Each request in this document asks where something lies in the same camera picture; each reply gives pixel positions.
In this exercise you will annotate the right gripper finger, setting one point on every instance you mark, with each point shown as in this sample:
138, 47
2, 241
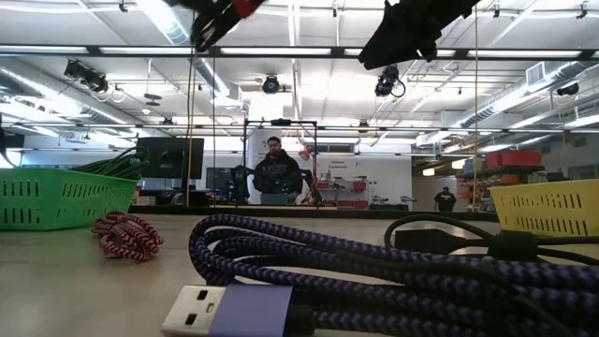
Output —
398, 42

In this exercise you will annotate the black background robot arm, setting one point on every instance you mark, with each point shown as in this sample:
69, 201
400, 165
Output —
239, 185

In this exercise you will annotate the black overhead beam with lights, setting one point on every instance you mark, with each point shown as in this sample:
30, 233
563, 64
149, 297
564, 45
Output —
337, 52

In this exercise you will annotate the red desk lamp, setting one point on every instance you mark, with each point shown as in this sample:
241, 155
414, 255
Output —
306, 153

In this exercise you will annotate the red parts rack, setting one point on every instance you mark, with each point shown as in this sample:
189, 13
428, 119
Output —
348, 194

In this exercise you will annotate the storage shelf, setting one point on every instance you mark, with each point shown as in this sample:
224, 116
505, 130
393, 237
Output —
501, 169

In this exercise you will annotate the red storage bins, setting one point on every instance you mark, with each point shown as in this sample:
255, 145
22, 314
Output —
515, 158

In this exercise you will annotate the person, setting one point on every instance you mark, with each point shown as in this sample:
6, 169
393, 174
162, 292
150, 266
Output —
276, 173
444, 200

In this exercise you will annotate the yellow plastic basket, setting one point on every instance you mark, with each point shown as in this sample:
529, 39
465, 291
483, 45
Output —
547, 201

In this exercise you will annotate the small black monitor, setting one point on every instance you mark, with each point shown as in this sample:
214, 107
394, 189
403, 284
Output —
215, 180

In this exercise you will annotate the large black monitor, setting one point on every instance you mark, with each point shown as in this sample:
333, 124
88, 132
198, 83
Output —
173, 156

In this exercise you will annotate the green plastic basket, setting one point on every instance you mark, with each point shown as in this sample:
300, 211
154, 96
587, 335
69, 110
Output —
56, 201

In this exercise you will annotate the black aluminium table frame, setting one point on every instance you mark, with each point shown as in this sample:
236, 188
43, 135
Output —
327, 213

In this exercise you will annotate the silver air duct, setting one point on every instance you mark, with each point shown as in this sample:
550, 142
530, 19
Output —
173, 28

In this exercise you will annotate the black ceiling camera pair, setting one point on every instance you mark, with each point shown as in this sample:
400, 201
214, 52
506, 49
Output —
93, 80

